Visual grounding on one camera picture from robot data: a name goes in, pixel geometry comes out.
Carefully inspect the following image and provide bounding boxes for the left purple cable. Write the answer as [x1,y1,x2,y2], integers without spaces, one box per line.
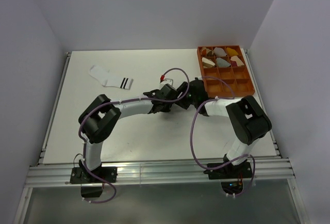
[78,68,190,204]

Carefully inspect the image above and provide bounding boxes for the pink maroon rolled sock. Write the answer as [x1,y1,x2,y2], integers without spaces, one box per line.
[230,56,245,67]

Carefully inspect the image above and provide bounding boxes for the white sock black stripes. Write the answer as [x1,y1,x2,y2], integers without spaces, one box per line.
[89,65,134,90]

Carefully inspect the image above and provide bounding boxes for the grey white rolled sock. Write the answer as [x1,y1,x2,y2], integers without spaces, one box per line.
[213,47,227,57]

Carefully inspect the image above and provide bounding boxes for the yellow rolled sock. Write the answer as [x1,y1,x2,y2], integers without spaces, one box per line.
[226,47,239,57]

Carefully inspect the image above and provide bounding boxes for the orange compartment tray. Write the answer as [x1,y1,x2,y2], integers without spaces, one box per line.
[197,45,255,98]

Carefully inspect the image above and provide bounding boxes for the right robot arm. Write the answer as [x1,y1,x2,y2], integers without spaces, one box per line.
[176,79,272,178]

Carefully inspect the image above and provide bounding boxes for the brown orange rolled sock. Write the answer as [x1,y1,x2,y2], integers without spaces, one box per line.
[200,47,215,57]

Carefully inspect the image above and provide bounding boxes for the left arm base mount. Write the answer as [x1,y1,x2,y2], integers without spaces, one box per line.
[70,166,118,184]

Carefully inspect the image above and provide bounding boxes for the grey teal rolled sock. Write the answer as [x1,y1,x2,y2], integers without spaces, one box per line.
[216,57,231,68]

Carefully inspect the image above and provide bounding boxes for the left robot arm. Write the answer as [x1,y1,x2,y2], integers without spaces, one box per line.
[78,84,180,182]

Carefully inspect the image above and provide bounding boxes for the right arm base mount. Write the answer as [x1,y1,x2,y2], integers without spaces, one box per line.
[203,161,254,180]

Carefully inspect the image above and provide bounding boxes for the aluminium front rail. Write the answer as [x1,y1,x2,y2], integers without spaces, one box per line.
[24,157,295,188]

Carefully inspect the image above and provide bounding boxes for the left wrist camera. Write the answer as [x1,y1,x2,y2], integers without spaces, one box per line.
[159,75,174,89]

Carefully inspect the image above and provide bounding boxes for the white brown rolled sock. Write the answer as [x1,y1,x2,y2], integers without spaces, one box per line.
[202,57,216,68]

